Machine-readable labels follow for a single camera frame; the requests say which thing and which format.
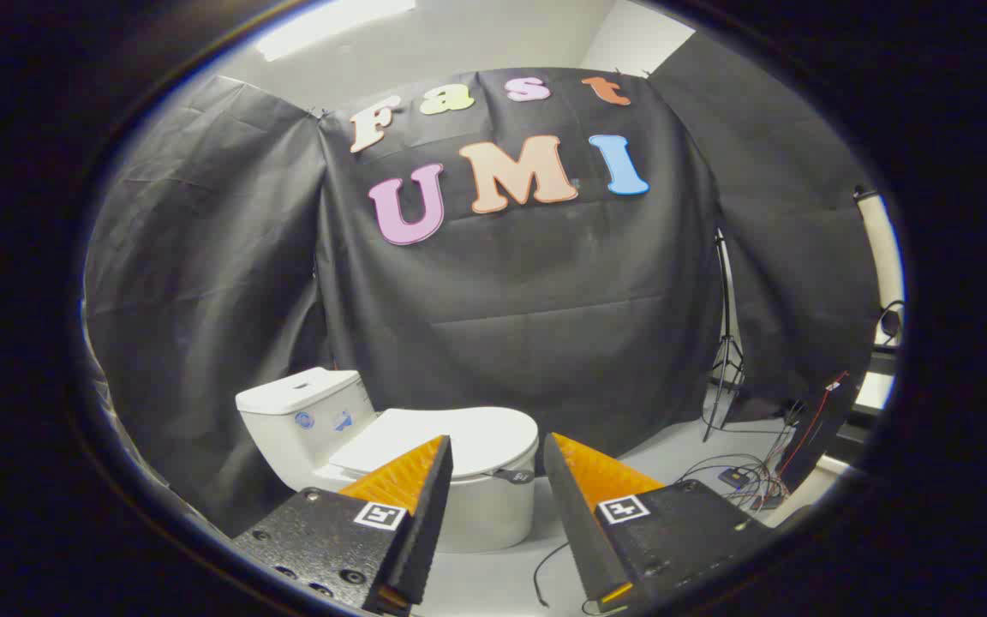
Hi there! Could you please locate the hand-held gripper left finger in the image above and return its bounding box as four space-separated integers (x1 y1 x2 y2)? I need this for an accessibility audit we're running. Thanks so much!
232 435 454 617

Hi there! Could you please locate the white toilet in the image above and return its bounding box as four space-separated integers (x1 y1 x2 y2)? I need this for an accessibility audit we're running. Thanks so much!
235 367 539 554

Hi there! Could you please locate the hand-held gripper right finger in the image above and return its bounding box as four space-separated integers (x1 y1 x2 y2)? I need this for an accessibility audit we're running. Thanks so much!
542 433 773 614

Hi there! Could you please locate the black backdrop cloth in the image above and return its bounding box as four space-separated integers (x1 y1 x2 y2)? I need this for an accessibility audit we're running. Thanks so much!
82 33 880 536

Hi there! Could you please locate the white toilet lid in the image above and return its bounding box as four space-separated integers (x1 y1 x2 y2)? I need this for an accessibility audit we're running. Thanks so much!
328 406 540 483

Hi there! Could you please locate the black floor cable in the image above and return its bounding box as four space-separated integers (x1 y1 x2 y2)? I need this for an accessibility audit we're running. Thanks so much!
532 541 623 616

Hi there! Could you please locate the black tripod stand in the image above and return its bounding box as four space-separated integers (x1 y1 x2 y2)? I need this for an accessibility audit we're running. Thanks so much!
702 230 748 443

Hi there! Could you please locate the tangle of floor cables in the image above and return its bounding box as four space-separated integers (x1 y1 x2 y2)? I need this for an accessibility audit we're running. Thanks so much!
678 401 807 512

